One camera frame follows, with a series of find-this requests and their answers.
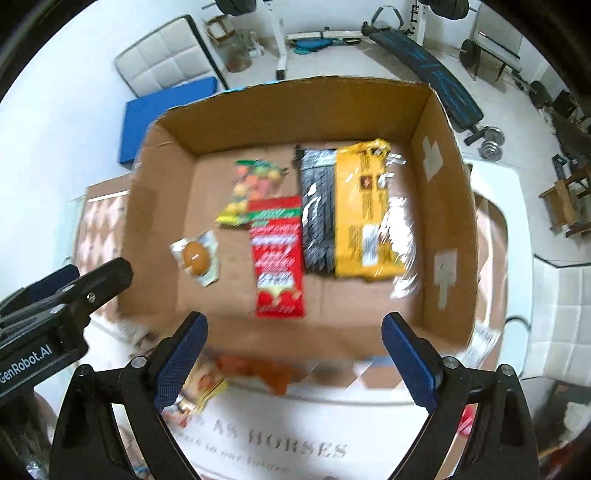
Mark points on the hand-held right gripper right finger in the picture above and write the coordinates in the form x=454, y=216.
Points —
x=411, y=364

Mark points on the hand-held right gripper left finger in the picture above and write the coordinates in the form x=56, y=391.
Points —
x=180, y=364

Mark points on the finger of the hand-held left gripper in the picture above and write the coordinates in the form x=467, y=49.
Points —
x=57, y=276
x=111, y=277

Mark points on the small yellow snack packet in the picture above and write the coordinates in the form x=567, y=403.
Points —
x=207, y=381

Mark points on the white snack packet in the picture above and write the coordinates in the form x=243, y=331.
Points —
x=480, y=344

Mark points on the small red wrapper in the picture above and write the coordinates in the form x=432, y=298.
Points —
x=466, y=420

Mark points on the orange snack packet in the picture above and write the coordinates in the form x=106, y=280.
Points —
x=263, y=371

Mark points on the clear packet with brown egg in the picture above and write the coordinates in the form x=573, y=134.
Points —
x=196, y=256

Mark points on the brown cardboard box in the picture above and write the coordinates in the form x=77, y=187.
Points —
x=207, y=194

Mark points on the red snack packet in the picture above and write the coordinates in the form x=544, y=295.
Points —
x=277, y=258

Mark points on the yellow clear-wrapped snack packet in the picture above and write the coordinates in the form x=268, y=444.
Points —
x=364, y=207

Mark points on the colourful candy packet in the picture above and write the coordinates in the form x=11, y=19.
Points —
x=251, y=184

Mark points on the black snack packet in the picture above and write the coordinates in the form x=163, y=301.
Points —
x=316, y=207

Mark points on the checkered printed tablecloth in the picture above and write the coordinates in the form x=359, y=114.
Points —
x=286, y=443

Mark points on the blue cushion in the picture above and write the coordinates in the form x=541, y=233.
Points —
x=157, y=120

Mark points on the white quilted chair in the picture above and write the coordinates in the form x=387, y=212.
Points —
x=563, y=300
x=161, y=60

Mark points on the small wooden stool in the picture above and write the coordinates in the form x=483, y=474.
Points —
x=558, y=203

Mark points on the chrome dumbbells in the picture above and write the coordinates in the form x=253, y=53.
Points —
x=491, y=143

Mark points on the dark wooden chair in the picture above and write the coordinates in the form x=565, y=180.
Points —
x=582, y=177

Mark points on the clear plastic jar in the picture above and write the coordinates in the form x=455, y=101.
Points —
x=240, y=50

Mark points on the black sit-up bench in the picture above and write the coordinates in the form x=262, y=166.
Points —
x=434, y=69

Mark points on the black barbell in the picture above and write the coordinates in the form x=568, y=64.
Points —
x=238, y=4

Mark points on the blue twist disc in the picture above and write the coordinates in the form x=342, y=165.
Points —
x=311, y=45

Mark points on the black disc dumbbell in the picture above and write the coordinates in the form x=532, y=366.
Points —
x=468, y=50

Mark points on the short metal bar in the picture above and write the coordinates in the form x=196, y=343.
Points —
x=498, y=45

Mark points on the grey chair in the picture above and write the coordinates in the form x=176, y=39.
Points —
x=497, y=21

